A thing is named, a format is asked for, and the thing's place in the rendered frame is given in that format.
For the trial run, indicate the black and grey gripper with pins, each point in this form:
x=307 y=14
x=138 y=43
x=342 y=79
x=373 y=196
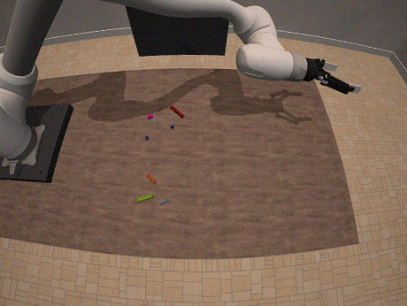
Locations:
x=329 y=81

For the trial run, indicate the red rod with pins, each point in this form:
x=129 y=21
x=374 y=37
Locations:
x=176 y=111

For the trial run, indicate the lime green rod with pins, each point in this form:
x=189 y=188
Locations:
x=144 y=198

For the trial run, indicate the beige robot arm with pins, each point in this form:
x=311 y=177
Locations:
x=261 y=58

